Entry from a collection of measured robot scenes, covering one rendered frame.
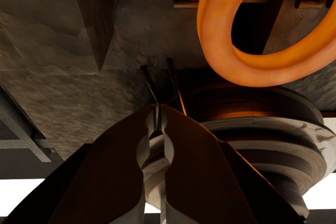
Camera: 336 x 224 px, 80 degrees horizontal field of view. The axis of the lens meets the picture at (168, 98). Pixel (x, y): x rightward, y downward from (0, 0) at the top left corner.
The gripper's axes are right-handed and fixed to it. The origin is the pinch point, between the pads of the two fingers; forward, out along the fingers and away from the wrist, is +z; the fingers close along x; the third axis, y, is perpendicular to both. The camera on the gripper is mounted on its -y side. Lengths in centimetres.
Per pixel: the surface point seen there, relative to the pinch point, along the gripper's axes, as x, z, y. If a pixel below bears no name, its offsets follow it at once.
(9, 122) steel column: -337, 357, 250
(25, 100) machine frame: -31.9, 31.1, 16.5
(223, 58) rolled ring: 7.3, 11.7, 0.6
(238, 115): 11.0, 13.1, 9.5
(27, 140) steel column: -335, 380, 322
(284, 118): 17.8, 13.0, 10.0
